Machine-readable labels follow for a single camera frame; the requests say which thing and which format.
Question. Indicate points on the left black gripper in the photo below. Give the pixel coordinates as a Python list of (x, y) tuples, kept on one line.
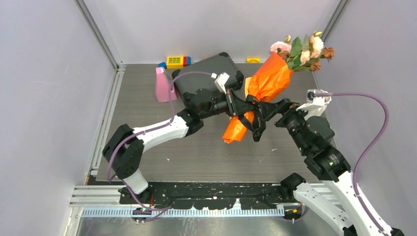
[(234, 105)]

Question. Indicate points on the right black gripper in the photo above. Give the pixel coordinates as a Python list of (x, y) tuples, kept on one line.
[(268, 109)]

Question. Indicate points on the black ribbon gold lettering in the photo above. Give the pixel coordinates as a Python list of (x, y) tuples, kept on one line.
[(257, 126)]

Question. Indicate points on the orange flower bouquet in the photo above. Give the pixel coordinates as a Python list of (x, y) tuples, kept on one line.
[(273, 77)]

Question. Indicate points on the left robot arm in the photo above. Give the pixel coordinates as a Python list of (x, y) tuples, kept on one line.
[(125, 148)]

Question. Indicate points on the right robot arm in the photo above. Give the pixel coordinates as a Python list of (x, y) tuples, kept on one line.
[(312, 134)]

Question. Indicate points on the dark grey hard case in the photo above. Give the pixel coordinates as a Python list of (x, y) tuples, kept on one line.
[(198, 75)]

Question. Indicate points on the small yellow toy piece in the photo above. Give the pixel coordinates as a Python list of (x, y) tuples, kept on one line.
[(253, 60)]

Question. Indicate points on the red blue toy block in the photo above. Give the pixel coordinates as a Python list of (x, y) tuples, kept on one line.
[(186, 61)]

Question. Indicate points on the yellow toy block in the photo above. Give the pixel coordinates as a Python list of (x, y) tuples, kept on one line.
[(175, 62)]

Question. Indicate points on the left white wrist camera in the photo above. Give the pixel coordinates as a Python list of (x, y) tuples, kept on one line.
[(220, 81)]

